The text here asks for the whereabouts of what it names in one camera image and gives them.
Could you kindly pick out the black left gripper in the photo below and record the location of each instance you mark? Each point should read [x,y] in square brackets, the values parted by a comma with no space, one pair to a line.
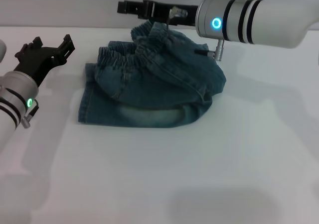
[37,62]

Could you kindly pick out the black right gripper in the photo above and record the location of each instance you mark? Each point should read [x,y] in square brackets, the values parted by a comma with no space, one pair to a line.
[179,16]

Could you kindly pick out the blue denim shorts with print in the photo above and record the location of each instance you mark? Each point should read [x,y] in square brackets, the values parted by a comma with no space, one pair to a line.
[149,97]

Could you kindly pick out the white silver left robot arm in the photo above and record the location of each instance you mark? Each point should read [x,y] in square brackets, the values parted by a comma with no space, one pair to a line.
[12,102]

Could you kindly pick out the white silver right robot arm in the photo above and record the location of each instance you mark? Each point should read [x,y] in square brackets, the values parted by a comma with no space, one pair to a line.
[261,22]

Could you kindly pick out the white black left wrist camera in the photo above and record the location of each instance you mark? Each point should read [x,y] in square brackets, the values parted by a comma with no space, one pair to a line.
[2,51]

